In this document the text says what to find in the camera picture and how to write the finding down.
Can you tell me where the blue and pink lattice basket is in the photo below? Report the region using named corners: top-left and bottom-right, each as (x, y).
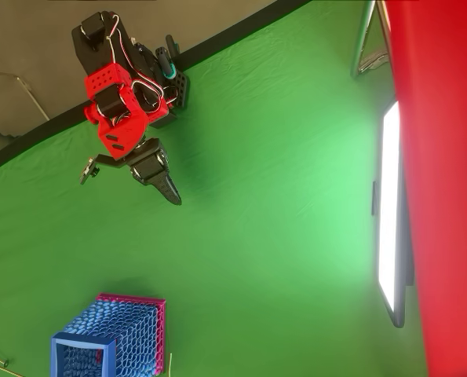
top-left (51, 292), bottom-right (166, 377)

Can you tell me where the green table cloth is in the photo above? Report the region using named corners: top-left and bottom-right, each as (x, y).
top-left (0, 0), bottom-right (429, 377)

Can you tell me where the flat LED light panel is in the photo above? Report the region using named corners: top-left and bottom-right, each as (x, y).
top-left (370, 100), bottom-right (414, 329)

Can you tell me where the chrome tube stand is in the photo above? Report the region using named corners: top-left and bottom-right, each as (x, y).
top-left (349, 0), bottom-right (392, 79)

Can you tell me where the large red blurry object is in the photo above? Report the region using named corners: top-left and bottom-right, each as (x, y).
top-left (381, 0), bottom-right (467, 377)

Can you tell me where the small camera circuit board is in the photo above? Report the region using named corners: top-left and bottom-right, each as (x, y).
top-left (79, 156), bottom-right (101, 186)

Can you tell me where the white red servo wire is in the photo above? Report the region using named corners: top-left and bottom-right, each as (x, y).
top-left (130, 79), bottom-right (168, 108)
top-left (106, 14), bottom-right (134, 70)

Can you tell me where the black table clamp teal ring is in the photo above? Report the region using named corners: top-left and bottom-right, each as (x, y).
top-left (154, 34), bottom-right (190, 110)

